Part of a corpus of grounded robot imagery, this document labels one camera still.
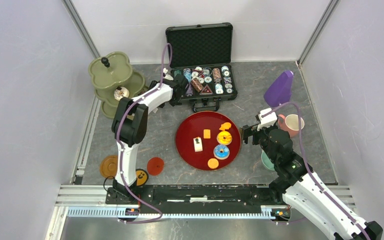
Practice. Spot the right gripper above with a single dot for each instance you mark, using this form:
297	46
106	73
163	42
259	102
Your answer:
247	131

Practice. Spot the white roll cake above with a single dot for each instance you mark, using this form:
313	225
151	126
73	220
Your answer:
197	144

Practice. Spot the white chocolate donut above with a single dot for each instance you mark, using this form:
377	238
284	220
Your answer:
121	92

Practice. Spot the green three-tier dessert stand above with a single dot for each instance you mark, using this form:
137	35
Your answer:
110	72

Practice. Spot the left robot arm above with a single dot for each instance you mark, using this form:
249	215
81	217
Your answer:
130	126

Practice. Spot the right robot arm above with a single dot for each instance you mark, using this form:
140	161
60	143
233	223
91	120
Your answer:
299	186

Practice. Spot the orange fish cookie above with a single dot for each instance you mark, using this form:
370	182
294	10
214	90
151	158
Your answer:
225	126

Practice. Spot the yellow donut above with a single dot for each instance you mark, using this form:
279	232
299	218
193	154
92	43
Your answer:
224	138

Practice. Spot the blue donut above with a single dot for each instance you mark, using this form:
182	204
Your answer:
221	152

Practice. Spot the teal cup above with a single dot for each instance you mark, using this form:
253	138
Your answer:
267	162

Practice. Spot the black poker chip case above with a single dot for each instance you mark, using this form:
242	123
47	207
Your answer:
202	54

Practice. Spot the red round tray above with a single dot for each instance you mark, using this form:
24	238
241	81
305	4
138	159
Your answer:
193	127

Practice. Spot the yellow rectangular biscuit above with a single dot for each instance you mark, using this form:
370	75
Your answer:
206	133

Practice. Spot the pink mug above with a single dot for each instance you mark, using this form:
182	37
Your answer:
290	124

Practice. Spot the orange round cookie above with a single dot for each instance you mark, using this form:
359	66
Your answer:
213	163

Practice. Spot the purple pitcher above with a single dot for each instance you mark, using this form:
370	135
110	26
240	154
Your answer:
280	91

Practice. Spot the red round coaster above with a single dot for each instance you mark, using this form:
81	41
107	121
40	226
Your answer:
155	166

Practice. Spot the orange face coaster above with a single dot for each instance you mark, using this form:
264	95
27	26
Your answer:
142	177

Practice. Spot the brown wooden coaster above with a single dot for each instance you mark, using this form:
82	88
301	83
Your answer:
109	165

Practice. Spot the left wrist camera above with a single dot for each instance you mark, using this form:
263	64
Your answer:
167	75

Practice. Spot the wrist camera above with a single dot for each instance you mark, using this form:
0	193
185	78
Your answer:
167	75
266	119

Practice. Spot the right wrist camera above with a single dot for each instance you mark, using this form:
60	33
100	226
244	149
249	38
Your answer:
266	119

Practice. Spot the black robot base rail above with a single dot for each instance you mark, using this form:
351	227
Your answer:
238	201

